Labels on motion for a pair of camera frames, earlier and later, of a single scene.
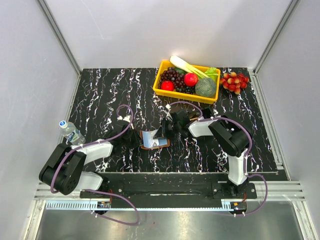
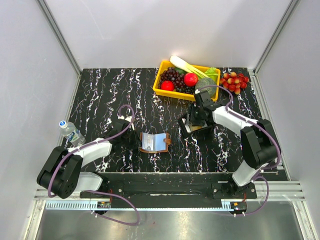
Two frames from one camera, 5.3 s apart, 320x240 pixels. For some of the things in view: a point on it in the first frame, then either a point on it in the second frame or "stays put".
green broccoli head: (205, 87) stays put
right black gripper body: (170, 128) -> (197, 117)
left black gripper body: (131, 140) stays put
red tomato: (167, 85) stays put
